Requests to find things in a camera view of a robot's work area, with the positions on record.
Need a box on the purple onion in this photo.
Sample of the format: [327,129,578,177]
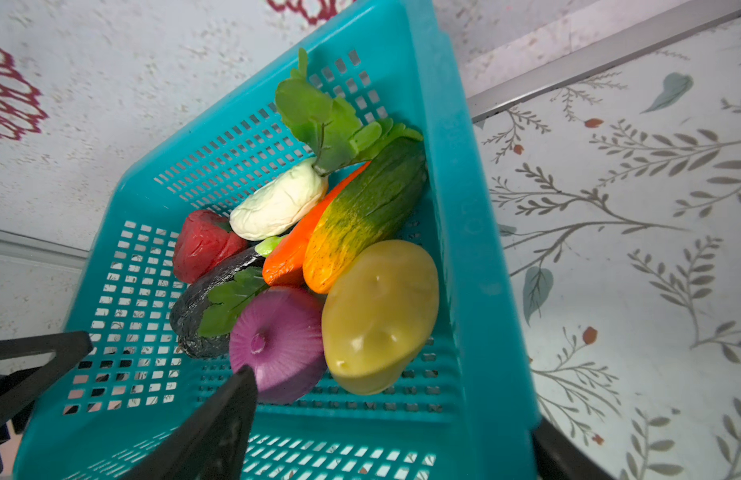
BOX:
[228,287,326,405]

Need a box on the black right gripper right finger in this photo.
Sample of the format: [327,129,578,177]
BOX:
[532,418,613,480]

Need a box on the dark eggplant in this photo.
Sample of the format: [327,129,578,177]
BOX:
[170,247,264,359]

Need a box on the green yellow cucumber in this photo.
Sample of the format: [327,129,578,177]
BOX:
[302,139,427,294]

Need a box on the white radish with leaves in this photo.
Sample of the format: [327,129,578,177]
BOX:
[230,48,423,241]

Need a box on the orange carrot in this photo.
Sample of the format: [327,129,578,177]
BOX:
[262,162,368,286]

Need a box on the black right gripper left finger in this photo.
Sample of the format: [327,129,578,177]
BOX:
[124,365,258,479]

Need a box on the yellow green potato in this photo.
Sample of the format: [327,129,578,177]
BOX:
[322,240,439,396]

